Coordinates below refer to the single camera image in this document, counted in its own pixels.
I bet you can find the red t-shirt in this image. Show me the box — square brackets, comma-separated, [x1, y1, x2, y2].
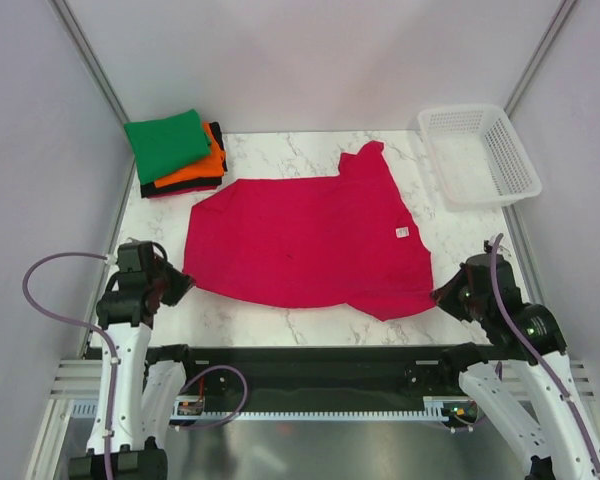
[183, 141, 434, 321]

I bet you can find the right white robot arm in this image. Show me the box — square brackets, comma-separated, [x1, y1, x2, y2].
[432, 254, 600, 479]

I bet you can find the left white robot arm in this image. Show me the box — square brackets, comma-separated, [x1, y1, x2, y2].
[68, 257, 200, 479]

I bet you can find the folded black t-shirt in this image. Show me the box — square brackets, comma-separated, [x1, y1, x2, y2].
[140, 122, 228, 198]

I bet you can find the folded orange t-shirt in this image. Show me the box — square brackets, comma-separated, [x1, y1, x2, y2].
[154, 122, 226, 188]

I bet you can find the white plastic basket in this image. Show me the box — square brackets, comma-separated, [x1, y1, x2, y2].
[417, 104, 542, 211]

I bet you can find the folded green t-shirt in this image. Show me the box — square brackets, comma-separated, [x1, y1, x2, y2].
[124, 109, 211, 184]

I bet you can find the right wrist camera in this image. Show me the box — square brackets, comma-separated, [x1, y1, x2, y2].
[466, 253, 516, 294]

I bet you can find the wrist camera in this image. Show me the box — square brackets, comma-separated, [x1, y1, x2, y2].
[466, 253, 516, 294]
[116, 240, 168, 274]

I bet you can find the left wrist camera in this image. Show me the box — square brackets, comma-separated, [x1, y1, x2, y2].
[116, 240, 168, 274]

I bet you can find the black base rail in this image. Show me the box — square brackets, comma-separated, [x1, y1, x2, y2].
[144, 342, 496, 414]

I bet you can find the white slotted cable duct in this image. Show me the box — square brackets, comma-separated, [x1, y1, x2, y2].
[72, 397, 481, 421]

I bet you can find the left aluminium frame post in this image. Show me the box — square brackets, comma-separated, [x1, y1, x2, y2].
[49, 0, 129, 125]

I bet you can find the aluminium frame post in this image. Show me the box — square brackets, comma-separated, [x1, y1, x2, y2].
[49, 0, 129, 125]
[503, 0, 580, 118]

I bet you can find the right aluminium frame post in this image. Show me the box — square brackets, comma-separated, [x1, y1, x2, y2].
[503, 0, 580, 118]

